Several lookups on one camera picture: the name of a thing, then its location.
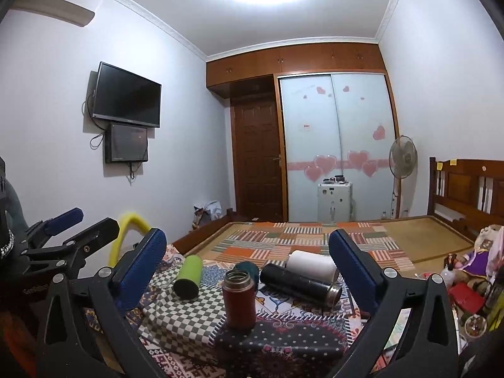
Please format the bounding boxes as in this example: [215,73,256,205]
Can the purple plush toy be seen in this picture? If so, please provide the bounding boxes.
[453,224,504,284]

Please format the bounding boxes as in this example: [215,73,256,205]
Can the wall television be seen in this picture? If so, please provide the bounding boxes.
[91,62,162,129]

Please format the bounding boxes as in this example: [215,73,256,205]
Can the black thermos cup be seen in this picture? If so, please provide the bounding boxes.
[260,262,343,308]

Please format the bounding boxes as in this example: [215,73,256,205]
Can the television cable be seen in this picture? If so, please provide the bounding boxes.
[81,100,106,150]

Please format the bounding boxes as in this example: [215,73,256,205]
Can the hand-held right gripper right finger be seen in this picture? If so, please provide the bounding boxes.
[328,228,459,378]

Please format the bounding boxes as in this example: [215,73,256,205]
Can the brown wooden door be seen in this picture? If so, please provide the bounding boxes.
[230,100,285,221]

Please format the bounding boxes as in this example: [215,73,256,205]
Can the white cup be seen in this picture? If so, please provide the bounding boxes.
[286,250,340,284]

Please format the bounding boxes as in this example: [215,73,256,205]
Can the wooden headboard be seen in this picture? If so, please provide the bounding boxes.
[427,157,504,241]

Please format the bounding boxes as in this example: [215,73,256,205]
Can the dark teal cup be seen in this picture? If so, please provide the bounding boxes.
[232,261,261,286]

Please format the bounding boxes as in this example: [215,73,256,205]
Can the glass bowl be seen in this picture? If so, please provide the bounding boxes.
[465,315,489,339]

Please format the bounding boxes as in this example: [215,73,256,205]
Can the clear spray bottle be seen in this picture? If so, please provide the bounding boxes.
[443,256,461,286]

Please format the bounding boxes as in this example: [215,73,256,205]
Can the wooden bed frame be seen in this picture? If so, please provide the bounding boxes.
[171,209,477,255]

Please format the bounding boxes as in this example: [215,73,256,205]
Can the standing fan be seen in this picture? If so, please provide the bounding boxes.
[388,135,418,219]

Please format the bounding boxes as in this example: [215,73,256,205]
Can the frosted sliding wardrobe doors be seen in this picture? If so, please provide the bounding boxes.
[278,72,400,223]

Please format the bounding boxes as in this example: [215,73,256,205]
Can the wooden overhead cabinets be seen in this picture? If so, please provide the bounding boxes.
[205,41,388,101]

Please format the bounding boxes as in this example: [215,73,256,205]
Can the patchwork blanket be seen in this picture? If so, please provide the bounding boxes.
[213,220,416,274]

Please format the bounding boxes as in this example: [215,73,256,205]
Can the small white cabinet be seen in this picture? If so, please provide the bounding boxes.
[317,181,353,223]

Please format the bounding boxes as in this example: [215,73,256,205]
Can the green cup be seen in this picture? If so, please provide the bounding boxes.
[174,255,203,299]

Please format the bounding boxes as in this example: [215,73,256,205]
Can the patterned blanket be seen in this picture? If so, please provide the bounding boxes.
[84,244,418,378]

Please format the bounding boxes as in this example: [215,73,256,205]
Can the checkered cloth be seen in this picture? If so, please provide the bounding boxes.
[140,260,237,359]

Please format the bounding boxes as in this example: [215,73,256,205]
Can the pile of bags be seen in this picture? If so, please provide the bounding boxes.
[192,200,229,229]

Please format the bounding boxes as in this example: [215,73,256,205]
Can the red box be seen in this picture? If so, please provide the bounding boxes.
[449,283,485,316]

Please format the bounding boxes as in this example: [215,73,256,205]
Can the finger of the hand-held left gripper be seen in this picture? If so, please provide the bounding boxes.
[26,207,84,245]
[23,217,120,280]

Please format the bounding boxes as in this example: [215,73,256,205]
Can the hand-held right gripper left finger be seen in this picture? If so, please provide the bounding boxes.
[37,227,170,378]

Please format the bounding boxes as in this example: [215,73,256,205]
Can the small wall monitor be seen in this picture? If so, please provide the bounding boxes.
[104,123,149,164]

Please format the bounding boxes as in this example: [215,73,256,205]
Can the yellow foam tube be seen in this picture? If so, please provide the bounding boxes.
[108,212,151,268]

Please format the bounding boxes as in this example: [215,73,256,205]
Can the red thermos cup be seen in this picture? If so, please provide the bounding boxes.
[222,269,257,330]

